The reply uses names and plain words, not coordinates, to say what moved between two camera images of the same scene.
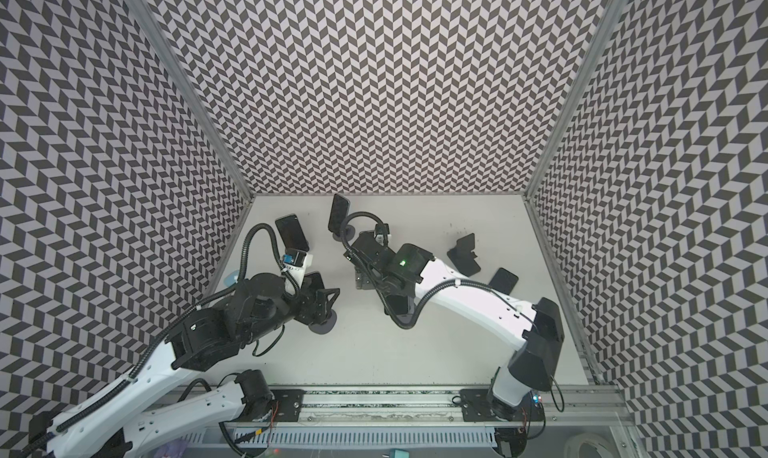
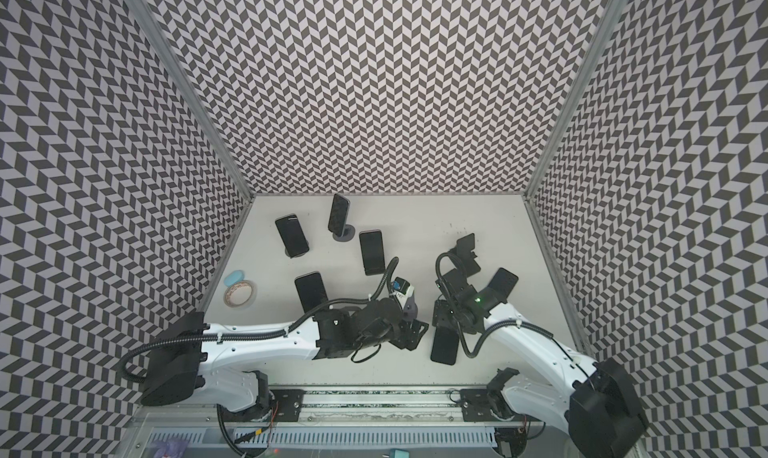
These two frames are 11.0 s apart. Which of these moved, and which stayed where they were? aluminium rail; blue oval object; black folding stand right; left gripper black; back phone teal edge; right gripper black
Moved: right gripper black; left gripper black
Stayed: back phone teal edge; blue oval object; black folding stand right; aluminium rail
